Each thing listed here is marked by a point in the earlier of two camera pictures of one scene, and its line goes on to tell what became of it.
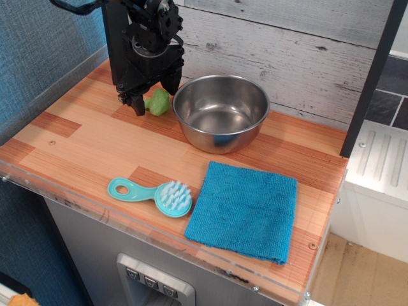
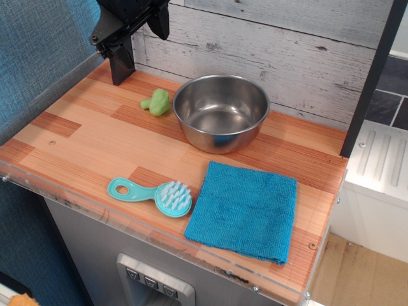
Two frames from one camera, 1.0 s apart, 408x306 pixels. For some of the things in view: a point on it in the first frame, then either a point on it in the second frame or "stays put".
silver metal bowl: x=220 y=114 stays put
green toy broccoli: x=159 y=103 stays put
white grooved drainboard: x=378 y=161 stays put
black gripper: x=133 y=71 to x=117 y=20
